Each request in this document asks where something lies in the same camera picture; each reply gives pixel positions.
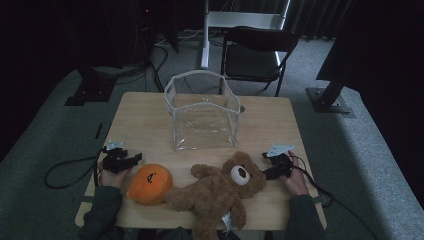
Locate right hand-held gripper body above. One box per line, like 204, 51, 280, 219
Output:
264, 143, 296, 178

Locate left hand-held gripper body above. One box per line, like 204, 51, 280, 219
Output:
101, 139, 134, 175

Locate orange plush toy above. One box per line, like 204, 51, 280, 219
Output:
125, 163, 174, 207

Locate brown teddy bear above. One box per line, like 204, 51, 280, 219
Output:
164, 150, 268, 240

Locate clear plastic bag white trim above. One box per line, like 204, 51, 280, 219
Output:
163, 69, 242, 152

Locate person's left hand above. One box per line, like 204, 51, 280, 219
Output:
97, 160, 133, 190

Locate person's right hand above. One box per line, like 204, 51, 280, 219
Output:
279, 150, 310, 197

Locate grey tape piece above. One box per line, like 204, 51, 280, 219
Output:
309, 194, 332, 207
72, 195, 96, 205

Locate black stand with flat base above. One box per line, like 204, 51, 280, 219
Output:
64, 63, 118, 108

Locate black stand with bolted base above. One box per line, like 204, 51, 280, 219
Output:
305, 0, 424, 118

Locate black folding chair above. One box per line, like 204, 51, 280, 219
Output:
219, 25, 300, 98

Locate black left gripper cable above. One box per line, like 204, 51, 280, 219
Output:
43, 147, 108, 190

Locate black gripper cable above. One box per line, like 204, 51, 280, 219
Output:
43, 147, 108, 190
293, 155, 380, 240

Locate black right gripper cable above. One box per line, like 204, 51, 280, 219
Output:
293, 155, 380, 240

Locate black floor cable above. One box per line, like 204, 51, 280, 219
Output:
146, 43, 169, 94

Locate white metal desk frame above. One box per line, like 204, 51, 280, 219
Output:
199, 0, 292, 70

